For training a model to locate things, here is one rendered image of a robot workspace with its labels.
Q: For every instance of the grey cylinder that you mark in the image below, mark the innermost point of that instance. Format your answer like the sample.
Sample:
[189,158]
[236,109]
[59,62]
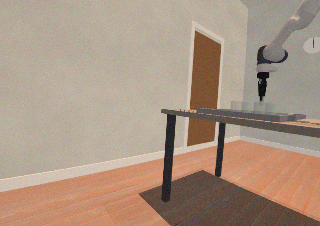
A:
[259,107]
[236,106]
[246,107]
[271,109]

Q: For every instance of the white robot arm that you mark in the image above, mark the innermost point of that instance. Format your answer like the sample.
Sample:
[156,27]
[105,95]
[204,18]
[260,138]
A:
[273,52]

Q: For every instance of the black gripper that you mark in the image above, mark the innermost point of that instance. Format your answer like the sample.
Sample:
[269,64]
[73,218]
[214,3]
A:
[262,84]

